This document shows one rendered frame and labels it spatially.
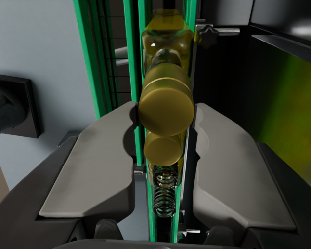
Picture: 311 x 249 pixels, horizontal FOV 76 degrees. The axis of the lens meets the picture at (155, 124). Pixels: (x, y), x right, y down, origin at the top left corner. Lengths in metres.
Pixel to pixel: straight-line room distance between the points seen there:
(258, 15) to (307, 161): 0.27
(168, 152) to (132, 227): 0.95
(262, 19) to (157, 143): 0.29
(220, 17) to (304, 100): 0.26
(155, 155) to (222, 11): 0.32
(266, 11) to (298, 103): 0.20
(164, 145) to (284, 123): 0.13
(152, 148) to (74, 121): 0.56
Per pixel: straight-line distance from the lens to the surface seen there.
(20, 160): 0.95
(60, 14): 0.61
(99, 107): 0.40
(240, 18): 0.44
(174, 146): 0.17
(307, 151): 0.21
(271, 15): 0.37
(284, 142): 0.24
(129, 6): 0.34
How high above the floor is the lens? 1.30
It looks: 57 degrees down
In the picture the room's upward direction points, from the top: 174 degrees counter-clockwise
